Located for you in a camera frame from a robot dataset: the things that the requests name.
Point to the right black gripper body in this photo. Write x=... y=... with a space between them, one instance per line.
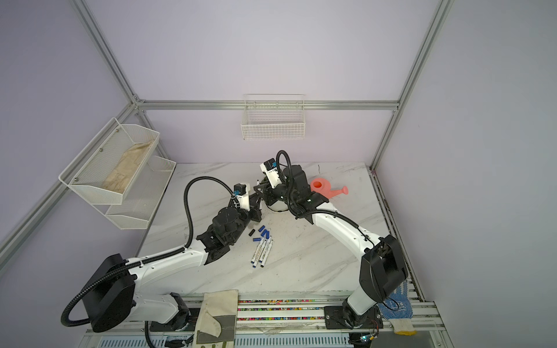
x=279 y=193

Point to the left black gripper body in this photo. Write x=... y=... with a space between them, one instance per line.
x=244 y=218

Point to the white marker pen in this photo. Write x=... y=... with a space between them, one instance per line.
x=266 y=253
x=264 y=250
x=258 y=251

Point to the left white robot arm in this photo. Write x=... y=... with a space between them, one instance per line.
x=122 y=290

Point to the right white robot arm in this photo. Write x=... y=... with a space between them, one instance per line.
x=383 y=268

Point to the pink watering can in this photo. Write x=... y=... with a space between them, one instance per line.
x=324 y=187

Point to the beige canvas glove front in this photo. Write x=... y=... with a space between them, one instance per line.
x=216 y=323

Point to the beige glove in rack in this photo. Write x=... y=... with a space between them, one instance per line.
x=121 y=176

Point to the white two-tier mesh rack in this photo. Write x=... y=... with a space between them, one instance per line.
x=136 y=207

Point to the blue dotted work glove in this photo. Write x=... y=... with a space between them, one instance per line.
x=398 y=311

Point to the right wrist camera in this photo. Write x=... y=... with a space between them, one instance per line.
x=270 y=169

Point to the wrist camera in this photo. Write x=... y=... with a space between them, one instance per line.
x=241 y=196
x=270 y=169

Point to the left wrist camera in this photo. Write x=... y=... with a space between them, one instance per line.
x=241 y=196

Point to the white wire wall basket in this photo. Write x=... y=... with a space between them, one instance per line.
x=269 y=117

